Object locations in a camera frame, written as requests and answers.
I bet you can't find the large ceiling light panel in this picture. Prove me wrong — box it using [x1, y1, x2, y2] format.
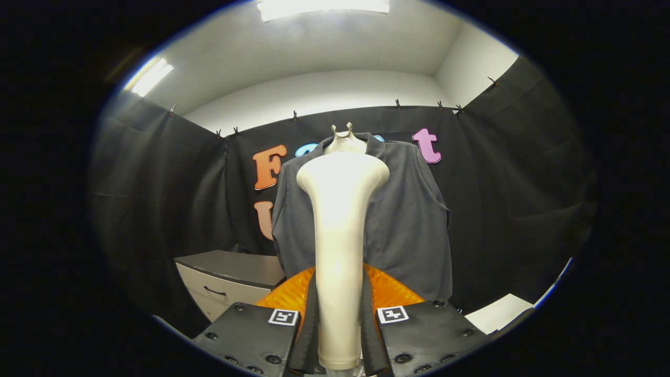
[256, 0, 390, 23]

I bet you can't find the grey button shirt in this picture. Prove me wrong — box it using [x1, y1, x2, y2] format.
[271, 132, 453, 302]

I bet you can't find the white garment steamer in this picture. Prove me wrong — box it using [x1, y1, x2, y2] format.
[296, 152, 390, 371]

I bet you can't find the narrow ceiling light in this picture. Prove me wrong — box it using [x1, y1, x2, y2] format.
[123, 57, 174, 97]

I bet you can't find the cream clothes hanger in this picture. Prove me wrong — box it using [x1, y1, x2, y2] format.
[325, 122, 368, 155]

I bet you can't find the grey drawer cabinet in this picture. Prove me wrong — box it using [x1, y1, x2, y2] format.
[174, 250, 287, 323]

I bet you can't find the white side table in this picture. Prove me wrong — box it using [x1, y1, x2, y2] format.
[465, 293, 535, 335]

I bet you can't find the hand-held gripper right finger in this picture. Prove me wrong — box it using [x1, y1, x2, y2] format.
[361, 262, 490, 376]

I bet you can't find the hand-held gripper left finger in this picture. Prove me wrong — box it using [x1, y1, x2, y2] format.
[193, 264, 318, 376]

